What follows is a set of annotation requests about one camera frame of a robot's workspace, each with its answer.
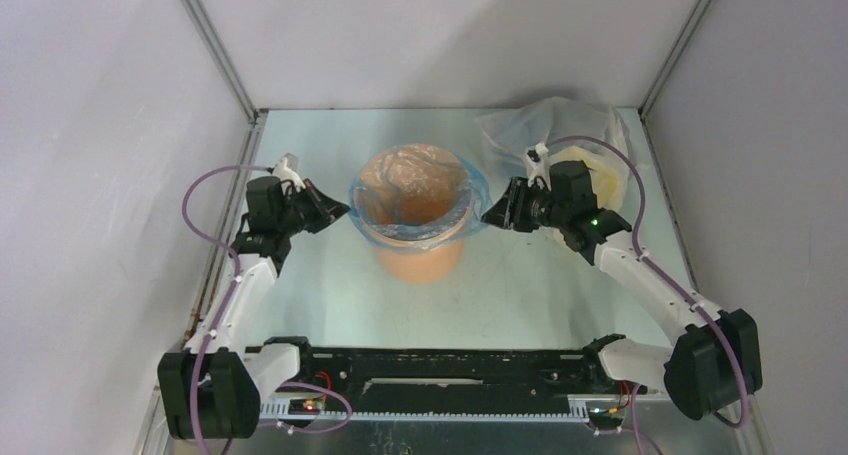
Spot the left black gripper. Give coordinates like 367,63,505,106
277,179,349,237

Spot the orange plastic trash bin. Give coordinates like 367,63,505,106
350,143,477,284

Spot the blue plastic trash bag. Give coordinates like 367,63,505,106
349,144,491,251

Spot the translucent white plastic bag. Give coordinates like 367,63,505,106
475,96,647,251

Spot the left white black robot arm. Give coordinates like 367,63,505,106
157,175,350,443

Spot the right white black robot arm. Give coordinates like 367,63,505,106
481,161,763,420

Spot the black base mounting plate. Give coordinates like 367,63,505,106
294,347,633,419

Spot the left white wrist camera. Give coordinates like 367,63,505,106
271,153,305,192

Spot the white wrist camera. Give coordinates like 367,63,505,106
524,142,551,191
271,153,305,192

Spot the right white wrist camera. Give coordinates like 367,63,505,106
524,142,551,191

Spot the left side aluminium rail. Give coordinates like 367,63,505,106
183,109,269,340

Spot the left aluminium corner post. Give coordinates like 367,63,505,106
168,0,260,123

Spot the aluminium corner post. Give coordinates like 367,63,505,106
638,0,716,122
168,0,260,123

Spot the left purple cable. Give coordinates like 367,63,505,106
181,164,356,455

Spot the purple cable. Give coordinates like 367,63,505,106
181,164,356,455
547,135,754,455

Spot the aluminium frame rail front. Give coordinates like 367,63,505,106
153,351,757,427

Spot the right aluminium corner post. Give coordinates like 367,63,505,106
638,0,716,122

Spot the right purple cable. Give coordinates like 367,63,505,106
547,135,754,455

